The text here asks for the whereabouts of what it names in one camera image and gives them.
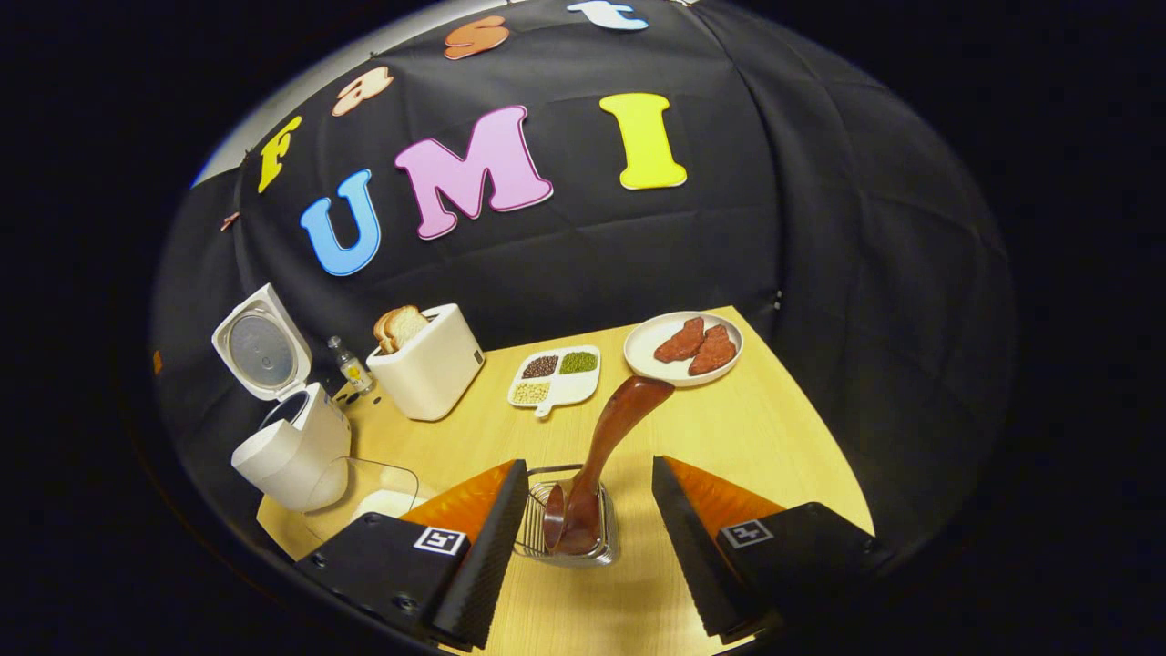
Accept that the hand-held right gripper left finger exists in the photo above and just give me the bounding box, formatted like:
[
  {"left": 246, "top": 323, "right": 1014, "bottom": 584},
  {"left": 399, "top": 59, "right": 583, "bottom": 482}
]
[{"left": 293, "top": 458, "right": 530, "bottom": 652}]

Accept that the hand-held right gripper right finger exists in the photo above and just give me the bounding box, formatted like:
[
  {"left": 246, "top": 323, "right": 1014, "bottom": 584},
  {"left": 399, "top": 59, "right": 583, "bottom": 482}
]
[{"left": 650, "top": 456, "right": 889, "bottom": 643}]

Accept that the black backdrop cloth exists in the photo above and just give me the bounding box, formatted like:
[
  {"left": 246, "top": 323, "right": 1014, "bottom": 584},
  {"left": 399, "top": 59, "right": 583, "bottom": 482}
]
[{"left": 150, "top": 0, "right": 1017, "bottom": 584}]

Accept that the red meat slice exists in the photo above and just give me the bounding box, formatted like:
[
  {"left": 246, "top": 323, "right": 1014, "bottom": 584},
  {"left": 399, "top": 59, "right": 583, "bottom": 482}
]
[
  {"left": 688, "top": 324, "right": 739, "bottom": 376},
  {"left": 653, "top": 316, "right": 707, "bottom": 364}
]

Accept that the brown wooden spoon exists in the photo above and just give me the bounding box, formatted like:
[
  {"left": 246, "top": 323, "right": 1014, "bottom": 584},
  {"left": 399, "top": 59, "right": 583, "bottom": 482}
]
[{"left": 542, "top": 375, "right": 676, "bottom": 557}]

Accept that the white toaster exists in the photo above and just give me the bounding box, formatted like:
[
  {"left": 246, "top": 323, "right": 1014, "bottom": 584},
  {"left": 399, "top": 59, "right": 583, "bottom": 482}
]
[{"left": 366, "top": 303, "right": 486, "bottom": 422}]

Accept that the white rice cooker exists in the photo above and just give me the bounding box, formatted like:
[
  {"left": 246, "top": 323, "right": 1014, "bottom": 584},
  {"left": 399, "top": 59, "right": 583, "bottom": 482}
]
[{"left": 211, "top": 282, "right": 353, "bottom": 513}]

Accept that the small glass bottle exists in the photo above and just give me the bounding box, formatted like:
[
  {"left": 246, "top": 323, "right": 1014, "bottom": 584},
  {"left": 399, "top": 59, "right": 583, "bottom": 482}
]
[{"left": 328, "top": 335, "right": 374, "bottom": 395}]

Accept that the white divided dish with beans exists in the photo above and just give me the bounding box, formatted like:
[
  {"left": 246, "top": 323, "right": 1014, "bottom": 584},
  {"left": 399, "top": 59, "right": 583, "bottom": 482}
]
[{"left": 507, "top": 344, "right": 602, "bottom": 418}]

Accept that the clear plastic container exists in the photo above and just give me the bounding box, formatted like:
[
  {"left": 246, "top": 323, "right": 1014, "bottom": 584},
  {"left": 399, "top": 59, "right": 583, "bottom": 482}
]
[{"left": 305, "top": 456, "right": 422, "bottom": 543}]

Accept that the white round plate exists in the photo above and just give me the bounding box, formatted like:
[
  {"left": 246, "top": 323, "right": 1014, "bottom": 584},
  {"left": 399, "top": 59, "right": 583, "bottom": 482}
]
[{"left": 624, "top": 312, "right": 744, "bottom": 388}]

